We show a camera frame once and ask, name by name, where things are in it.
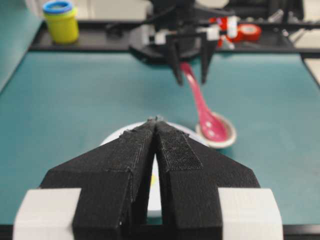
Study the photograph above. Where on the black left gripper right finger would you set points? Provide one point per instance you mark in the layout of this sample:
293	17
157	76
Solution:
190	175

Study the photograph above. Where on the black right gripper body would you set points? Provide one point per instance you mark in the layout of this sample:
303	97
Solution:
185	20

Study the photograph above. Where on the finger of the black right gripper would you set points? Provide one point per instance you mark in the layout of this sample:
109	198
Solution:
207	49
172	58

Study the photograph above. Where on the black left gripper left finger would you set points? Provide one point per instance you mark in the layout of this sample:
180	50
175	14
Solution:
114	180

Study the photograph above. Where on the yellow hexagonal prism block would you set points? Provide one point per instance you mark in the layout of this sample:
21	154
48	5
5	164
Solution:
154	179

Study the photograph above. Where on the red plastic spoon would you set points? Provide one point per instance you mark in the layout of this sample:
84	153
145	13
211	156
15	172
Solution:
211	128

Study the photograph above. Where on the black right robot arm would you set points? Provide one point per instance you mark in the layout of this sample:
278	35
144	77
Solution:
138	45

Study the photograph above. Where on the white round bowl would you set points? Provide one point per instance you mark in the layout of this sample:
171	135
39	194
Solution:
154	209

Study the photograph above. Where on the red plastic cup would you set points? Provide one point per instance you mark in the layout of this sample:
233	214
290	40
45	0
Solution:
224	42

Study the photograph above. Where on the red tape roll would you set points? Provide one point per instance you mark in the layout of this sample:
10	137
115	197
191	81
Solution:
247	32

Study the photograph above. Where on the stacked yellow green blue cups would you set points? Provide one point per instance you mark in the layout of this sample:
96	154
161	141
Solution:
60	17

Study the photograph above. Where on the black aluminium frame rail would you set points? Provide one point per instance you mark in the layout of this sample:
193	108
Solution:
110	36

